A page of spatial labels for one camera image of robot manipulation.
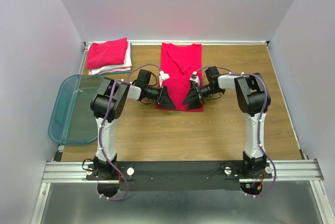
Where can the metal lower shelf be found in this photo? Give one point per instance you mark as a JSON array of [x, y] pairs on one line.
[[287, 202]]

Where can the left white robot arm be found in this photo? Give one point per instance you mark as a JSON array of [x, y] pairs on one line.
[[107, 106]]

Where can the folded white t-shirt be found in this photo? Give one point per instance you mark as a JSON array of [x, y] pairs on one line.
[[105, 68]]

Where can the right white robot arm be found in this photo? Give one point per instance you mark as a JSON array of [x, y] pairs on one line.
[[253, 100]]

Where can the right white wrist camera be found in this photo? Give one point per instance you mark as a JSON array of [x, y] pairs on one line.
[[195, 78]]

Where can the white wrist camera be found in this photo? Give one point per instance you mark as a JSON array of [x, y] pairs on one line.
[[162, 77], [195, 78]]

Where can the teal plastic bin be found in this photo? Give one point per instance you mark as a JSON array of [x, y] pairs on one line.
[[72, 121]]

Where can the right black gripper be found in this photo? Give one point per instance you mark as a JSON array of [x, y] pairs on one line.
[[192, 97]]

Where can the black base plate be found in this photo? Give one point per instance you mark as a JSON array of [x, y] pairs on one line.
[[176, 176]]

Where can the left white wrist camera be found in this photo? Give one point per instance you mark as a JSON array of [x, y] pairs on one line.
[[162, 77]]

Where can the folded pink t-shirt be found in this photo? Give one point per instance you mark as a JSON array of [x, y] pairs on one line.
[[115, 71]]

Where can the aluminium frame rail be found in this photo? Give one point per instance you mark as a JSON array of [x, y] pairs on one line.
[[283, 170]]

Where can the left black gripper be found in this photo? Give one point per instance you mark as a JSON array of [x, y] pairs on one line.
[[163, 98]]

